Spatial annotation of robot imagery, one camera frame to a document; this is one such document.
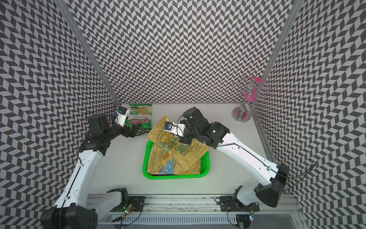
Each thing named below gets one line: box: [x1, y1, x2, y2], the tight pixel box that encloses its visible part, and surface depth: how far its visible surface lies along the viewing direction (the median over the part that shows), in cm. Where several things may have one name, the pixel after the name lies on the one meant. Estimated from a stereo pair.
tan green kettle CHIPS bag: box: [146, 115, 210, 171], surface depth 77 cm
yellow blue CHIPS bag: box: [146, 143, 201, 175], surface depth 80 cm
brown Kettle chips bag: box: [146, 124, 158, 139], surface depth 78 cm
